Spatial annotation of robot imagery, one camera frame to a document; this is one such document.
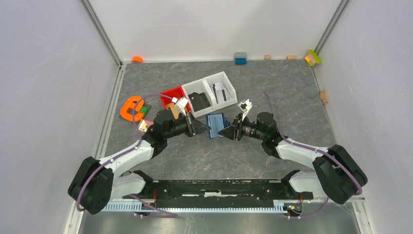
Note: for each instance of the black wallets in bin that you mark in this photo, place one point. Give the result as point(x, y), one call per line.
point(198, 101)

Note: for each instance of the red bin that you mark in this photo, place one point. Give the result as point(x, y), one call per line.
point(166, 96)

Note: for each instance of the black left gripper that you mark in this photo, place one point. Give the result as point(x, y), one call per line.
point(194, 126)

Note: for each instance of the tan object in red bin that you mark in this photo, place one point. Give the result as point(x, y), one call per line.
point(174, 110)

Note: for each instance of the white bin with cards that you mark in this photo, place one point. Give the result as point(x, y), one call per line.
point(222, 77)

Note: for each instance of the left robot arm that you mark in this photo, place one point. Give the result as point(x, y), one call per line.
point(99, 181)

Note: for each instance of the curved wooden block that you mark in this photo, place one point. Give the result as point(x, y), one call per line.
point(323, 97)

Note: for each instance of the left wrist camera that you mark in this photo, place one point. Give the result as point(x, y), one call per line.
point(180, 104)

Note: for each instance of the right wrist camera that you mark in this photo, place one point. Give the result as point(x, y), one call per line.
point(245, 107)

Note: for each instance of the blue card holder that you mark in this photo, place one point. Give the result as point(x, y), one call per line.
point(216, 122)

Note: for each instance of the blue grey toy brick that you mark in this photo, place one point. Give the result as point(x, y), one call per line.
point(240, 58)

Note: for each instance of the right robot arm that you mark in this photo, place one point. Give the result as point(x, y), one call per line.
point(338, 175)

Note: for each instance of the multicolour brick stack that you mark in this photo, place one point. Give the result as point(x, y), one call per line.
point(312, 58)

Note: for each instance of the white bin with wallets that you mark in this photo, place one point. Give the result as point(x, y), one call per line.
point(199, 86)

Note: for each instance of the pink white small box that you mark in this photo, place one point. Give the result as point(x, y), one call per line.
point(144, 124)

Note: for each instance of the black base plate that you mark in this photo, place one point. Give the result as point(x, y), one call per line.
point(262, 188)

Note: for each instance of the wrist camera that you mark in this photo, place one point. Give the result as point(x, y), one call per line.
point(180, 104)
point(245, 107)

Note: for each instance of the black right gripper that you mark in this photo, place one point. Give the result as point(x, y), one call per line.
point(234, 132)

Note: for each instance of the orange round toy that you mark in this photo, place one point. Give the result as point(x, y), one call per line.
point(136, 59)

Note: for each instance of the green toy block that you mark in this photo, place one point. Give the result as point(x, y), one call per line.
point(144, 110)

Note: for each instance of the white cards in bin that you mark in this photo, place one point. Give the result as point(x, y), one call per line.
point(220, 92)

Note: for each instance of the orange letter-shaped toy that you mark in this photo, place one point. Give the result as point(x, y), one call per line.
point(130, 109)

